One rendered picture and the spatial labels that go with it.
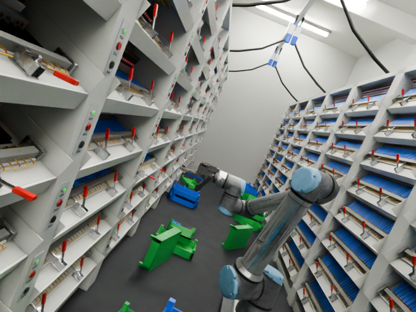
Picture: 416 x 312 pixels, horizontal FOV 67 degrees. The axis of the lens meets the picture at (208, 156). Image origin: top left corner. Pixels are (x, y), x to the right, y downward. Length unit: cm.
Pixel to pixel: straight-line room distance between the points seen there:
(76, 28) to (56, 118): 19
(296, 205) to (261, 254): 28
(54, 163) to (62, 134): 6
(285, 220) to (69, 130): 98
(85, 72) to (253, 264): 112
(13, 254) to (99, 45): 47
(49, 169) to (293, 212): 98
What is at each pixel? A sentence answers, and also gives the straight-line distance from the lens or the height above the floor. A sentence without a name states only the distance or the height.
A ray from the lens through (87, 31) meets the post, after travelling 72.
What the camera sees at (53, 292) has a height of 16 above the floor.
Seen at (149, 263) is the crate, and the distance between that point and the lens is 195.
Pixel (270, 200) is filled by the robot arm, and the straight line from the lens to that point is 168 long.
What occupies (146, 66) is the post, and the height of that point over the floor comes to 105.
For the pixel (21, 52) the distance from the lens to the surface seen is 55.
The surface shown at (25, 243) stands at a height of 55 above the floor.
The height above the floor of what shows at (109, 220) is 36.
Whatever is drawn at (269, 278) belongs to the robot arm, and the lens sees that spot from 167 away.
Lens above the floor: 96
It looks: 7 degrees down
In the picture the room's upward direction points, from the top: 23 degrees clockwise
